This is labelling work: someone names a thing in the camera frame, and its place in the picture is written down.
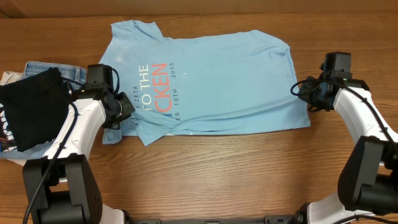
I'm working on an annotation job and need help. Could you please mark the folded blue jeans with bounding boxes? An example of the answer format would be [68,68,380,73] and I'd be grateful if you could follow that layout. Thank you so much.
[1,62,86,159]

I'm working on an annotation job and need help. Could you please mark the folded beige garment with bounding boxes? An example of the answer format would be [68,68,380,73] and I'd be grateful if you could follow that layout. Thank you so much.
[1,72,36,166]

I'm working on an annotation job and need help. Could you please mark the folded black garment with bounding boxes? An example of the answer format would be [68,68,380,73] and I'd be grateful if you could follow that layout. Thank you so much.
[0,67,74,152]

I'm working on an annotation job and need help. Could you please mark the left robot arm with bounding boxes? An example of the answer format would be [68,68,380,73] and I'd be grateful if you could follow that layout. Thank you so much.
[22,91,134,224]

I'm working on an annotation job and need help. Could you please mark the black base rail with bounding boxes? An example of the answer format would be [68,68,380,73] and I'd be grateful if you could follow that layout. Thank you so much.
[126,215,295,224]

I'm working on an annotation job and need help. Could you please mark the light blue printed t-shirt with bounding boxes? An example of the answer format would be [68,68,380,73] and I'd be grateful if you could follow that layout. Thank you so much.
[101,21,310,145]

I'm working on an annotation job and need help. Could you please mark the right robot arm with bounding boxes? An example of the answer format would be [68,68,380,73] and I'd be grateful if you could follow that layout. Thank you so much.
[290,77,397,223]

